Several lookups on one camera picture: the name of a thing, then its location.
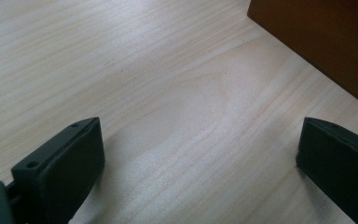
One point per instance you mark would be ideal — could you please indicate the brown wooden box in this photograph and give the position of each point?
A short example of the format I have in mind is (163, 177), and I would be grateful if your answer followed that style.
(329, 40)

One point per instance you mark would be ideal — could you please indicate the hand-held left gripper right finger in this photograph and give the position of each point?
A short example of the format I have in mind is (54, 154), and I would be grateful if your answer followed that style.
(338, 165)

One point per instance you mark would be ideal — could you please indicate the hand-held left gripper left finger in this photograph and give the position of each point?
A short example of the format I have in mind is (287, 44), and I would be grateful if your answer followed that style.
(65, 168)

